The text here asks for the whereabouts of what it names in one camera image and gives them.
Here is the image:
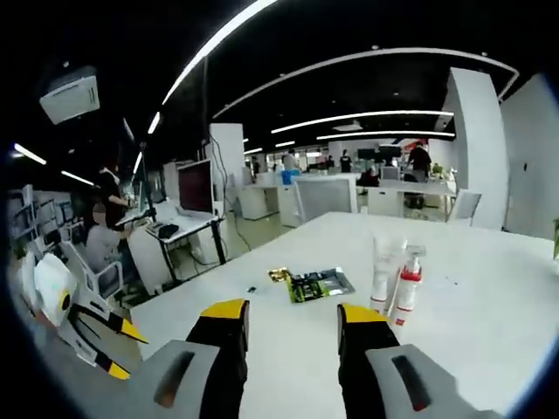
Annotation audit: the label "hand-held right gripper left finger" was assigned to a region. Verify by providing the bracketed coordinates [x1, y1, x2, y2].
[140, 298, 252, 419]

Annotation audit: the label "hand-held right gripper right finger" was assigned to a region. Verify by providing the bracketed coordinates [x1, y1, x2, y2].
[336, 302, 484, 419]

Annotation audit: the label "white skincare bottle red collar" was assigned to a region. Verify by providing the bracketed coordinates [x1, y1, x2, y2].
[390, 244, 428, 327]

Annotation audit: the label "silver skincare packet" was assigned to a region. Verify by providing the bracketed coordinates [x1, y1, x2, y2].
[321, 267, 356, 297]

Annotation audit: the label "green black skincare packet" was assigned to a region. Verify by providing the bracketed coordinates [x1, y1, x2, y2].
[286, 271, 329, 306]

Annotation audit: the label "white storage shelf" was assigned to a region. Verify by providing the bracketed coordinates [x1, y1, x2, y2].
[7, 185, 75, 263]

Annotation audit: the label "white desk black legs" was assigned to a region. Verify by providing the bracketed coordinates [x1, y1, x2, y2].
[143, 209, 228, 280]

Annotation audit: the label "black tripod stand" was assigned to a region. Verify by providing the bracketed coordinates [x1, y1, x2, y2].
[137, 140, 158, 222]

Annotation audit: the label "white framed partition screen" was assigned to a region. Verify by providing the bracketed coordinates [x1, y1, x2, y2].
[291, 173, 360, 226]

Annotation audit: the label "computer monitor red screen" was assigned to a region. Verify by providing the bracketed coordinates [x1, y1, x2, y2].
[176, 158, 215, 216]

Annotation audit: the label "white ceiling air conditioner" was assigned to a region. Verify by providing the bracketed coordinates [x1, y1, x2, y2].
[38, 65, 101, 126]

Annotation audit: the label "tall black pole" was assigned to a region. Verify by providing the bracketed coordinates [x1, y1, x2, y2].
[201, 55, 229, 266]

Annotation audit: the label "long ceiling light strip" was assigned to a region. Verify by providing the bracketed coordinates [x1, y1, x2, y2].
[161, 0, 279, 106]

